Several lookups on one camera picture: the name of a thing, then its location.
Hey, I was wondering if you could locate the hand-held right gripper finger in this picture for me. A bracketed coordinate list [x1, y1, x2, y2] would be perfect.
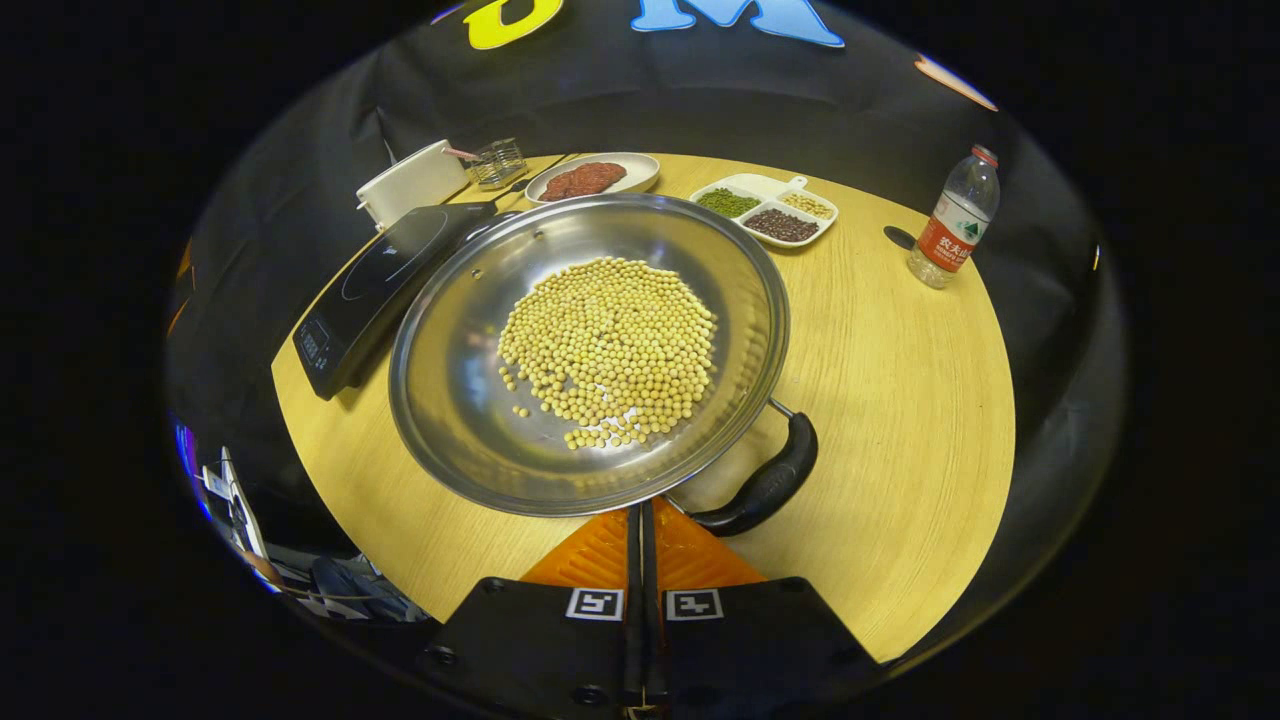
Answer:
[642, 498, 881, 713]
[425, 505, 643, 713]

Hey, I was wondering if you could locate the black induction cooktop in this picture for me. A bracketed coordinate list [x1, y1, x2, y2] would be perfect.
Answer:
[293, 201, 498, 401]

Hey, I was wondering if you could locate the steel pot with black handle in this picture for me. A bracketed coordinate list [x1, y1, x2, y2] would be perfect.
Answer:
[388, 193, 819, 538]

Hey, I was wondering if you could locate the white toaster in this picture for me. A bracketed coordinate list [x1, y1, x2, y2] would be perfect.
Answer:
[356, 140, 471, 229]

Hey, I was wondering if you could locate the pile of yellow soybeans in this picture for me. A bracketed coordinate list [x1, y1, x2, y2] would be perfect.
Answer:
[497, 257, 719, 451]

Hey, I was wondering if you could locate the pile of dark red beans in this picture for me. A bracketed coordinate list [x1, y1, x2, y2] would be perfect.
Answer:
[745, 209, 819, 243]

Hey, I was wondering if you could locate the pile of green beans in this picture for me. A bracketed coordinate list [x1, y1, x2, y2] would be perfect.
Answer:
[697, 189, 761, 218]

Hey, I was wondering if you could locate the white round plate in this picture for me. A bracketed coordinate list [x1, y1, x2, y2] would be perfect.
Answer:
[525, 152, 661, 206]

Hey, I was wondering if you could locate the white divided dish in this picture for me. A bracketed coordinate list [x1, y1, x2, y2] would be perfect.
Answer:
[689, 173, 840, 249]

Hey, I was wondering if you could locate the clear water bottle red label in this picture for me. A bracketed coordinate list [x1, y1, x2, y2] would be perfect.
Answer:
[907, 145, 1001, 290]

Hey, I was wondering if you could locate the metal wire utensil holder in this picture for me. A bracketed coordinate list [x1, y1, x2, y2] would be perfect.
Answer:
[470, 138, 528, 191]

